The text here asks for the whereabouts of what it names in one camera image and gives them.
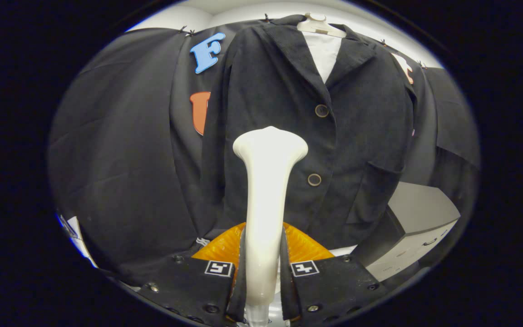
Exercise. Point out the grey cabinet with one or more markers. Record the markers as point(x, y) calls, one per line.
point(420, 204)

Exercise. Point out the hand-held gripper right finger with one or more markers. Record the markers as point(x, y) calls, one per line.
point(288, 290)

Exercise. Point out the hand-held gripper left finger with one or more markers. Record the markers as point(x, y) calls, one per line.
point(239, 290)

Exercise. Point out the black blazer jacket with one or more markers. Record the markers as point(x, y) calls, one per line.
point(279, 91)

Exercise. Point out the white garment steamer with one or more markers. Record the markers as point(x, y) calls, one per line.
point(266, 195)

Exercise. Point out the black backdrop cloth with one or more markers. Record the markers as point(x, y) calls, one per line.
point(116, 136)

